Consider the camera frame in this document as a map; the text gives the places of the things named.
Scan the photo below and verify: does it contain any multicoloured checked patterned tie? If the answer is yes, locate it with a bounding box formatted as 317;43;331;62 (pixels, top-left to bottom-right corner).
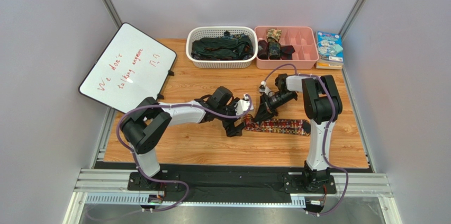
243;114;311;136

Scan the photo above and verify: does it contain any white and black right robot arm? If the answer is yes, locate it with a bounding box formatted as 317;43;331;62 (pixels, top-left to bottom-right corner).
254;74;342;192

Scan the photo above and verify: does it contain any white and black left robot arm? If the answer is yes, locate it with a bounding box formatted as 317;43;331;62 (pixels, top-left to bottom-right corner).
115;86;253;185

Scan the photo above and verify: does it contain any dark green ties pile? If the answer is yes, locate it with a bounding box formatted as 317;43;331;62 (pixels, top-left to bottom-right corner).
191;31;255;61

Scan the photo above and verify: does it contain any rolled dark red tie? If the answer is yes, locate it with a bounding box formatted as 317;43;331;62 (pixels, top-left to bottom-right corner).
281;45;295;60

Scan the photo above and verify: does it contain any rolled dark green tie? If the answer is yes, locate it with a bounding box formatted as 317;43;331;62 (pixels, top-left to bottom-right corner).
268;41;282;60

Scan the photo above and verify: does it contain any yellow book under box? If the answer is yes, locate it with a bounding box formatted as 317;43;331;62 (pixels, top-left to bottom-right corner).
315;62;343;70

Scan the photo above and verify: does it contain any rolled dark maroon tie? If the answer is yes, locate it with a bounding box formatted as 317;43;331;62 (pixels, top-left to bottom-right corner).
257;40;268;60

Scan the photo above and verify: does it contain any pink divided organiser tray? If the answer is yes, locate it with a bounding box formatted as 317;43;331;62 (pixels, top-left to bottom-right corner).
254;26;319;70

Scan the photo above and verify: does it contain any rolled floral beige tie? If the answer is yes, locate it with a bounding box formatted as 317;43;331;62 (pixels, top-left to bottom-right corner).
266;28;282;43

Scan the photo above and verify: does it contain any blue packaged box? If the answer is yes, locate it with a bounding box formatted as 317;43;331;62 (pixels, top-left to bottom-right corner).
315;31;344;66

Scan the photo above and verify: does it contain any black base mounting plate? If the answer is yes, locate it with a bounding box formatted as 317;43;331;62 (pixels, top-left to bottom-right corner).
93;161;374;204

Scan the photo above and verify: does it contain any white perforated plastic basket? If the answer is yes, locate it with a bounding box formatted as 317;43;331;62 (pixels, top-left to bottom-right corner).
186;26;258;69

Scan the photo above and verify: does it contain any whiteboard with red writing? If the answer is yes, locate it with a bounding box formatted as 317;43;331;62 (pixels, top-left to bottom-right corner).
79;23;177;113

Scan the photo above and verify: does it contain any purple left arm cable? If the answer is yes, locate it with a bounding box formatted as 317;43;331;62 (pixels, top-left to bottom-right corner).
116;93;254;182

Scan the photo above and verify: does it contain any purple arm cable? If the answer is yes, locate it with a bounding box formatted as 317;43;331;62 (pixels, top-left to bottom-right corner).
263;63;349;182
116;93;254;182

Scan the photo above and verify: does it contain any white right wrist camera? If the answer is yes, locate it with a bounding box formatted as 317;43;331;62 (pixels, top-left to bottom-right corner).
258;81;274;96

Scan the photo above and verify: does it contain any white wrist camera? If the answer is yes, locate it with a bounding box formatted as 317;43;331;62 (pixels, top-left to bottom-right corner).
258;81;274;96
236;94;254;117

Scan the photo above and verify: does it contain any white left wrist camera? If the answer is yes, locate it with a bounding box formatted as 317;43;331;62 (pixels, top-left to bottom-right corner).
236;94;254;117

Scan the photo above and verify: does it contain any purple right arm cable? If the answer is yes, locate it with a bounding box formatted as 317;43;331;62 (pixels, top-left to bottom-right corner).
263;63;349;182

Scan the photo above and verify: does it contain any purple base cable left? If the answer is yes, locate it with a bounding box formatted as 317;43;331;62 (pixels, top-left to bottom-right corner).
141;179;190;213

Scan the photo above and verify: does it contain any aluminium frame rail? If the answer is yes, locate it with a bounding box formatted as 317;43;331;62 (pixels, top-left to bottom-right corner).
63;169;401;223

